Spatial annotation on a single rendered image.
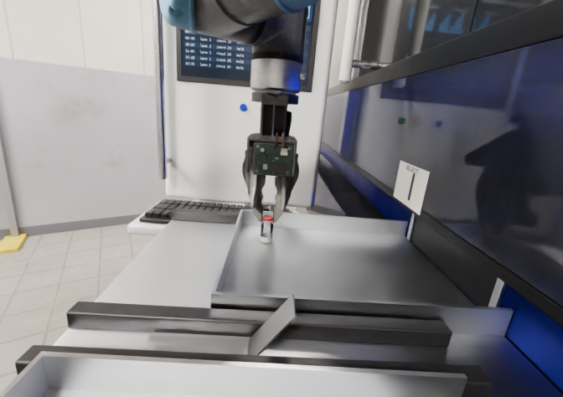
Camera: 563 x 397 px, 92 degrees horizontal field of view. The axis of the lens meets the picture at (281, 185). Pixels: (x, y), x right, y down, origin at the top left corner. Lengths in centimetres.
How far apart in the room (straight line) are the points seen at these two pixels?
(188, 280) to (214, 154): 55
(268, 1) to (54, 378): 35
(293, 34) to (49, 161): 249
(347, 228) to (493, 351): 29
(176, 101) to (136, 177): 189
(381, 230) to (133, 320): 46
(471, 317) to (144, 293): 39
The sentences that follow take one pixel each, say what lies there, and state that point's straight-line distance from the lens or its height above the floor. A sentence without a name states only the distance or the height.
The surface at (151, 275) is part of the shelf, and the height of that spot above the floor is 88.
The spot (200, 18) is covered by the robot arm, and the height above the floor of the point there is 120.
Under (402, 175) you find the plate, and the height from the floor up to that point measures 103.
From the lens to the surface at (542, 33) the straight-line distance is 32.
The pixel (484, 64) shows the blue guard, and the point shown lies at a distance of 36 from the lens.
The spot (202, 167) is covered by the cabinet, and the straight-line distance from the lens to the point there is 92.
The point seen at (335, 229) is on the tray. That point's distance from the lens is 58.
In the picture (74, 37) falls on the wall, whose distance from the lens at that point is 272.
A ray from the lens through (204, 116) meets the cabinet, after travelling 90.
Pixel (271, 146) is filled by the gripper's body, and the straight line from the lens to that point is 39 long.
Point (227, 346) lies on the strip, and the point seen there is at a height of 88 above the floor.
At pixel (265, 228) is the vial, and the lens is 48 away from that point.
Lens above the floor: 111
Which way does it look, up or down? 15 degrees down
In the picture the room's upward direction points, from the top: 5 degrees clockwise
